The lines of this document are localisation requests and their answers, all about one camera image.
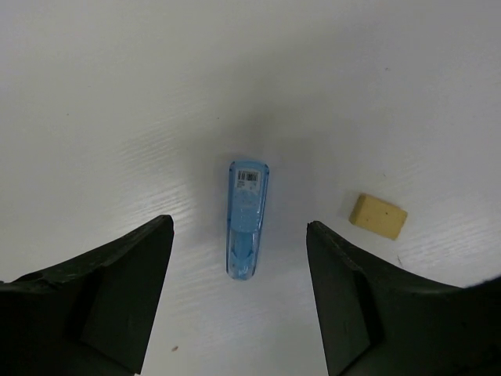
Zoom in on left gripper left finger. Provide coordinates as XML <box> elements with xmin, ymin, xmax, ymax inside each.
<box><xmin>1</xmin><ymin>215</ymin><xmax>174</xmax><ymax>375</ymax></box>

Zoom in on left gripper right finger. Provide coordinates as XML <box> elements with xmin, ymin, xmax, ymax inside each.
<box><xmin>306</xmin><ymin>221</ymin><xmax>500</xmax><ymax>375</ymax></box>

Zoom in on small tan eraser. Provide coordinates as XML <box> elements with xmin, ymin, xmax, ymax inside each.
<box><xmin>349</xmin><ymin>193</ymin><xmax>408</xmax><ymax>240</ymax></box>

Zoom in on blue transparent cap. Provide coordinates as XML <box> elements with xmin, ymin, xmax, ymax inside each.
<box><xmin>226</xmin><ymin>160</ymin><xmax>269</xmax><ymax>280</ymax></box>

